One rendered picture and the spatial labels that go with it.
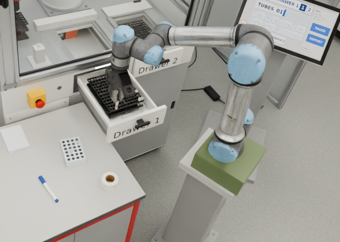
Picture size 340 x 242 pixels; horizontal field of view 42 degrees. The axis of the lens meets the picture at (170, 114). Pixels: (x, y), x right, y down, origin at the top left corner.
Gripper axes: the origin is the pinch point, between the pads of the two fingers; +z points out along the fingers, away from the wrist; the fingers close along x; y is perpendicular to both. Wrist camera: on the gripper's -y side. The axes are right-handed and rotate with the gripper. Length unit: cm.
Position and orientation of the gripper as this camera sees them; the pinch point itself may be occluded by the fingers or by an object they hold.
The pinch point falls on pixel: (118, 101)
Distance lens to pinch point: 184.5
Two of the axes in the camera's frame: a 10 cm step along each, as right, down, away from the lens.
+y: -4.7, -7.0, 5.4
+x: -8.7, 2.4, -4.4
